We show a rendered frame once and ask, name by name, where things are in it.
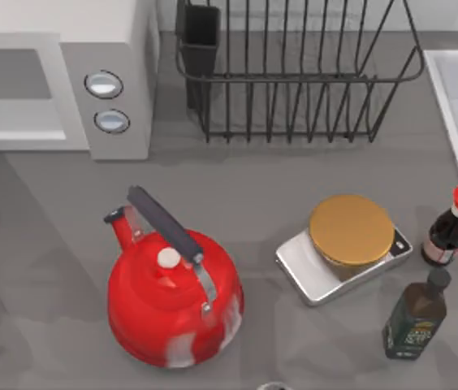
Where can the grey round object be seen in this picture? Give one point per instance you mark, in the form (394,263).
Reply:
(273,386)

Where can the dark green bottle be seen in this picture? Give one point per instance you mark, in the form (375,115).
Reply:
(413,321)

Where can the red kettle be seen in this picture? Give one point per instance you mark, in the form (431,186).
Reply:
(172,300)

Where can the larger round microwave knob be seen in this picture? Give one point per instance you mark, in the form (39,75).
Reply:
(103,84)

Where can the smaller round microwave knob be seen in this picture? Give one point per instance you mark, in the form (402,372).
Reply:
(111,121)

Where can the dark bottle with red cap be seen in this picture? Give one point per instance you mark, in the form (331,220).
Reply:
(448,233)

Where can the pale microwave oven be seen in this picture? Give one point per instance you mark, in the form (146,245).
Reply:
(107,44)

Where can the jar with gold lid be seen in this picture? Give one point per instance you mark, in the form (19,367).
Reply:
(351,229)

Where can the black cutlery holder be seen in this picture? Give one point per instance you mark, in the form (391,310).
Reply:
(197,30)

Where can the silver kitchen scale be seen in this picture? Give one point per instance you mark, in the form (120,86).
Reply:
(318,268)

